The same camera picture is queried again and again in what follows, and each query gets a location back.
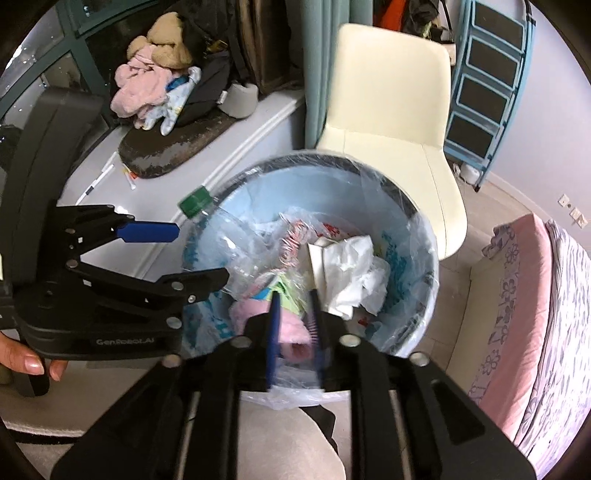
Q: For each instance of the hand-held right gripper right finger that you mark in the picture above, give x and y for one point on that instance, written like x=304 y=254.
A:
x=316 y=332

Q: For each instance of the cream chair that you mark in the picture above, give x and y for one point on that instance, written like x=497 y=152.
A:
x=388 y=92

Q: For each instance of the hanging clothes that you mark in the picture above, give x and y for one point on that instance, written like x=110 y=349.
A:
x=406 y=14

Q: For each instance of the person's left hand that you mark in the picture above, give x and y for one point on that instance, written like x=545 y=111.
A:
x=27 y=360

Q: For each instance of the pink wrapper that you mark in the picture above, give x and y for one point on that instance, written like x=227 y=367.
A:
x=291 y=332

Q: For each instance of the person's leg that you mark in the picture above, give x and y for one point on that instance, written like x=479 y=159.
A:
x=286 y=443

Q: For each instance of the dark worn cushion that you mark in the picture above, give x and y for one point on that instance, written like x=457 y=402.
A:
x=175 y=143

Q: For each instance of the clear bin liner bag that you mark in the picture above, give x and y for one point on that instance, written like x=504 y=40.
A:
x=295 y=399

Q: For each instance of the grey patterned blanket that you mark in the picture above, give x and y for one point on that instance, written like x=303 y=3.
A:
x=568 y=323

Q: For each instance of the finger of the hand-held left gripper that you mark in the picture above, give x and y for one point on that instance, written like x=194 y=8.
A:
x=147 y=232
x=203 y=279

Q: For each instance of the light blue trash bin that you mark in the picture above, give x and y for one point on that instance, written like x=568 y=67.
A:
x=258 y=184

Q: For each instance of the teal curtain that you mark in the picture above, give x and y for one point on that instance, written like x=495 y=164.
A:
x=318 y=69

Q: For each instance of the thin white pen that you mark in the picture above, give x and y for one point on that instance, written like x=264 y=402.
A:
x=94 y=182

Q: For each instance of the white wall socket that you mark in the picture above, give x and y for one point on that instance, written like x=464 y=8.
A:
x=564 y=199
x=576 y=213

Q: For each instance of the blue step ladder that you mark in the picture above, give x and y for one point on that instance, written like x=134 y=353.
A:
x=489 y=60

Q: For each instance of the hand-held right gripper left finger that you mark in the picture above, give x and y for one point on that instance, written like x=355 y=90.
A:
x=272 y=332

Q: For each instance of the white blue printed cloth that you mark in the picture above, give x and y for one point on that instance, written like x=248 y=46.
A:
x=178 y=99

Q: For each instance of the clear bottle green cap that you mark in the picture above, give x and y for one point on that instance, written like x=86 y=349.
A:
x=196 y=203

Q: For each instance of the pink floral bed sheet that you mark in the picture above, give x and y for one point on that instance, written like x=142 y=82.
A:
x=521 y=300

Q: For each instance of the pink fluffy cloth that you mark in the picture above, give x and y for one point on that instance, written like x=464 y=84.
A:
x=138 y=87

